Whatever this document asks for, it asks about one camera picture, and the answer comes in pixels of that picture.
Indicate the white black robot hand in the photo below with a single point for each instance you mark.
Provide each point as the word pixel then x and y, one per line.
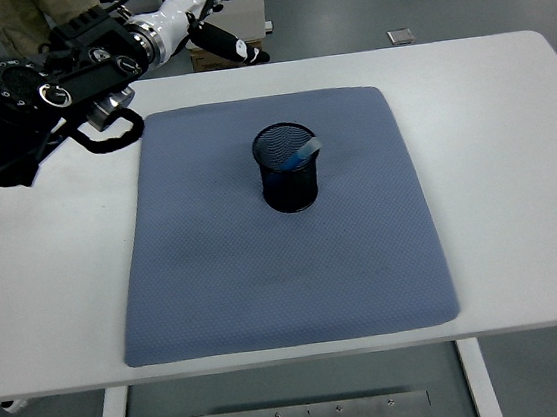
pixel 180 8

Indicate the blue marker with clear cap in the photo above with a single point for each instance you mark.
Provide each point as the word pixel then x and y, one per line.
pixel 302 153

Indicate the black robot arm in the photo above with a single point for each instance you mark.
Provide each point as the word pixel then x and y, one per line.
pixel 43 89

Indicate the black mesh pen holder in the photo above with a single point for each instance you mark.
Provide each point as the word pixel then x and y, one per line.
pixel 290 189

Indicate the brown cardboard box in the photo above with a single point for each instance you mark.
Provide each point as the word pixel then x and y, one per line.
pixel 204 62

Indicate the white floor bar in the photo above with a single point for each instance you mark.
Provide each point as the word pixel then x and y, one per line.
pixel 270 25

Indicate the person in khaki trousers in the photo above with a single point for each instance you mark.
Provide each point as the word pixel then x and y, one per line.
pixel 16 22

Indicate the grey floor socket plate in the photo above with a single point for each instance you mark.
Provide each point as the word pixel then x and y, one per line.
pixel 401 35

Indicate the blue-grey quilted mat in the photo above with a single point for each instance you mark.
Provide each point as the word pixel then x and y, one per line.
pixel 286 278

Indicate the small white black robot part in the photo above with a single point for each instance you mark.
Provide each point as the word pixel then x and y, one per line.
pixel 15 404

